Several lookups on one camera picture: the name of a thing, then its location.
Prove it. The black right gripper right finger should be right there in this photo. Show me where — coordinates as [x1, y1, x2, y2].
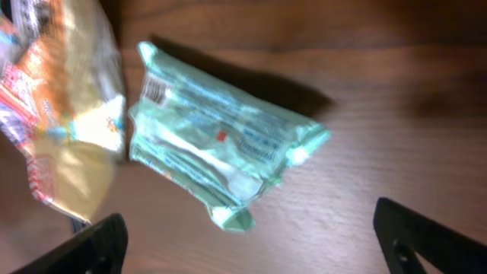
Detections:
[373, 197, 486, 274]

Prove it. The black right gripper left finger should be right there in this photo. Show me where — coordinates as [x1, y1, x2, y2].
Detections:
[13, 213, 129, 274]

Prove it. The large orange white snack bag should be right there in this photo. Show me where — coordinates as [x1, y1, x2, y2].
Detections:
[1, 0, 126, 223]

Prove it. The green snack packet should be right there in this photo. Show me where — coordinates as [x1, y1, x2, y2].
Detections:
[129, 42, 330, 233]

